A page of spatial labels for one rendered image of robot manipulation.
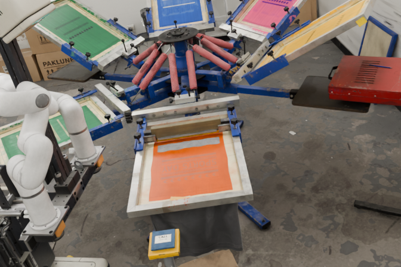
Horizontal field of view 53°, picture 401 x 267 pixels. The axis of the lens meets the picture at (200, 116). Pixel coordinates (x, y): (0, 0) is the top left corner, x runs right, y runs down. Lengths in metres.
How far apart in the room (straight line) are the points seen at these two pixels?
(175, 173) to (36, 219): 0.73
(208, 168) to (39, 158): 0.90
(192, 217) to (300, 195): 1.43
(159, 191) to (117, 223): 1.39
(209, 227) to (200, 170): 0.29
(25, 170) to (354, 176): 2.64
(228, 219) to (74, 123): 0.89
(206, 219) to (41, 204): 0.81
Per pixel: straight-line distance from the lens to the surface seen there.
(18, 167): 1.60
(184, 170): 2.12
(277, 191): 3.36
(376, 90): 2.42
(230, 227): 2.14
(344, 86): 2.45
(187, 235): 2.15
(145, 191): 2.05
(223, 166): 2.09
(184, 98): 2.54
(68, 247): 3.37
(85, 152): 2.05
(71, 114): 1.93
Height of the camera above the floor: 2.23
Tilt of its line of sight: 30 degrees down
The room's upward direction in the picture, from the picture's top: 10 degrees counter-clockwise
